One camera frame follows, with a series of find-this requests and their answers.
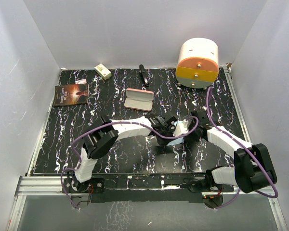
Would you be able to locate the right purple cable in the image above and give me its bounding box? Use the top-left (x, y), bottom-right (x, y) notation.
top-left (206, 87), bottom-right (279, 209)

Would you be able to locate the small cream box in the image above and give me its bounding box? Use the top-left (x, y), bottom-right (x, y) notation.
top-left (94, 64), bottom-right (112, 80)

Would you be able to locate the light blue cleaning cloth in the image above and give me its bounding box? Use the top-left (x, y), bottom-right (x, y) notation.
top-left (167, 138), bottom-right (184, 146)

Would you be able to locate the round drawer cabinet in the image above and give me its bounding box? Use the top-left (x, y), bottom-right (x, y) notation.
top-left (175, 38), bottom-right (219, 89)

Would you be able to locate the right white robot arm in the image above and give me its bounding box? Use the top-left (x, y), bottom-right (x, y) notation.
top-left (188, 109), bottom-right (277, 193)

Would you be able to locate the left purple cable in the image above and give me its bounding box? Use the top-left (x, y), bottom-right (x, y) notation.
top-left (60, 115), bottom-right (200, 210)

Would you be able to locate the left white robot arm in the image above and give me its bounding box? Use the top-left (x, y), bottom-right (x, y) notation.
top-left (66, 115), bottom-right (186, 192)

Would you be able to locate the small pink card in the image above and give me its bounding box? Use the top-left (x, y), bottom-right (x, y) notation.
top-left (75, 79), bottom-right (87, 84)

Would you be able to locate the purple cable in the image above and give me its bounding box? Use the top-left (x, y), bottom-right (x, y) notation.
top-left (60, 115), bottom-right (200, 210)
top-left (206, 87), bottom-right (279, 209)

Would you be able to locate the pink glasses case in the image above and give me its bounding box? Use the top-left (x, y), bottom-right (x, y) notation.
top-left (124, 88), bottom-right (154, 112)

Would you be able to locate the black marker pen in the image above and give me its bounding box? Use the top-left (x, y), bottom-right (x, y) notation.
top-left (139, 64), bottom-right (149, 87)

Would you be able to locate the dark book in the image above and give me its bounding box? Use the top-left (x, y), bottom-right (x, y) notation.
top-left (53, 83), bottom-right (89, 107)

